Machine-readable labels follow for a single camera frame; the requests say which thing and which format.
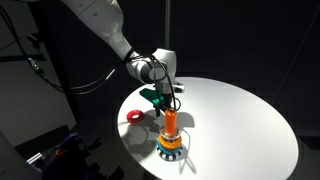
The grey vertical pole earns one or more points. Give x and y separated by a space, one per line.
167 23

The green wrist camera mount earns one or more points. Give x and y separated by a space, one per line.
150 96

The perforated metal breadboard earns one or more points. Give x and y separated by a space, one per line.
50 168

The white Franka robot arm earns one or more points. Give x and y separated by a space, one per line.
103 20

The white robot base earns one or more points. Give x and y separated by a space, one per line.
13 163

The aluminium extrusion piece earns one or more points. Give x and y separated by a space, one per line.
35 158

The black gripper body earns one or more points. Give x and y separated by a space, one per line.
165 95

